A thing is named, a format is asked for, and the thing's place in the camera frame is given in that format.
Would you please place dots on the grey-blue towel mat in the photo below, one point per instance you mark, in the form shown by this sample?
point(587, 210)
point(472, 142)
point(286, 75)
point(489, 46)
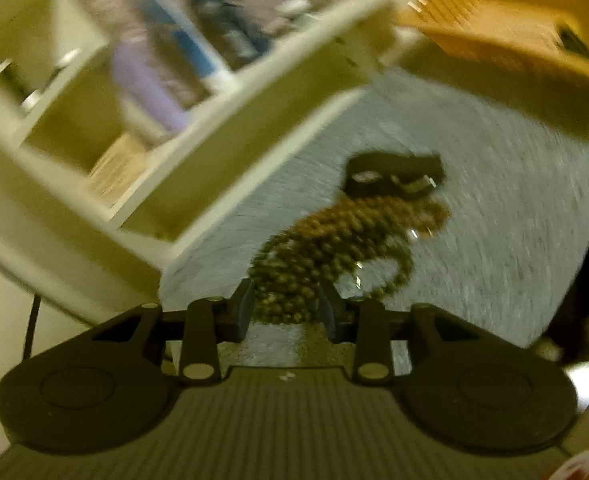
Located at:
point(499, 240)

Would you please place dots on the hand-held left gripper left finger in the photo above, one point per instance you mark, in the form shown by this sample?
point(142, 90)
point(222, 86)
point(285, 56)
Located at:
point(244, 307)

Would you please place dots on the black tube with white cap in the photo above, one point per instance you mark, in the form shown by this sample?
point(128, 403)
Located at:
point(49, 80)

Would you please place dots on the lilac cosmetic tube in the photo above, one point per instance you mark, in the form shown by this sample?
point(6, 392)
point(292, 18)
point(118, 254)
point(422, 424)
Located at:
point(149, 90)

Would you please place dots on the orange plastic tray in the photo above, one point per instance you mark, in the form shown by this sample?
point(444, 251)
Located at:
point(499, 25)

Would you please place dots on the dark blue spray bottle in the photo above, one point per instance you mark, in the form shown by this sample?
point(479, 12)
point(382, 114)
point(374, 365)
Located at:
point(234, 25)

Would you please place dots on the cream wooden shelf unit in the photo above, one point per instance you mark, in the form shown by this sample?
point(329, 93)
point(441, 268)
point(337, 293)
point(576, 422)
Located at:
point(274, 125)

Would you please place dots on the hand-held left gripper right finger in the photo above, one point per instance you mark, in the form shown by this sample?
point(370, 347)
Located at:
point(328, 310)

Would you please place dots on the tan cardboard box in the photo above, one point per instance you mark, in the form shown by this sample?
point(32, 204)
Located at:
point(119, 170)

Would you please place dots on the white and blue tube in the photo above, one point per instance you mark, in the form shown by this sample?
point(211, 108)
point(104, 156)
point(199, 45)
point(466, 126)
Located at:
point(189, 35)

